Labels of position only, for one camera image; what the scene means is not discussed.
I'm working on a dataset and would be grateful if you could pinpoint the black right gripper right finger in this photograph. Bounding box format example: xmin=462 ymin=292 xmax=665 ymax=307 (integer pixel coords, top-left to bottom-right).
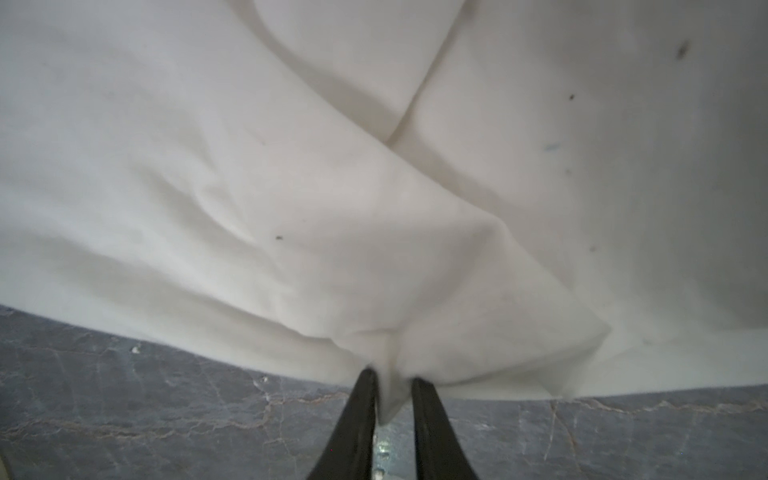
xmin=411 ymin=378 xmax=479 ymax=480

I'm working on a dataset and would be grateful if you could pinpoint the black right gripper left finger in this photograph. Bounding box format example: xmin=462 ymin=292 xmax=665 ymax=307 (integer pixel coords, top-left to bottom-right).
xmin=307 ymin=368 xmax=378 ymax=480

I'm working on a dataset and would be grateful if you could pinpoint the white t-shirt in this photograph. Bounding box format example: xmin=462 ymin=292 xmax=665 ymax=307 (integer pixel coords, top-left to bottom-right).
xmin=1 ymin=1 xmax=767 ymax=419

